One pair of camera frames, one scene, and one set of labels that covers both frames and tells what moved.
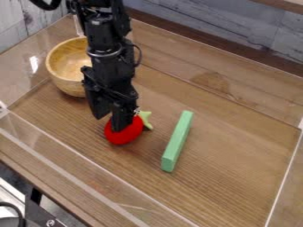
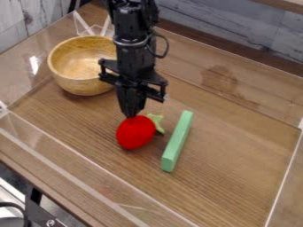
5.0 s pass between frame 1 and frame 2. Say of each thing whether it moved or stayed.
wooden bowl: stayed
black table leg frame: stayed
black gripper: moved
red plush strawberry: moved
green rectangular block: stayed
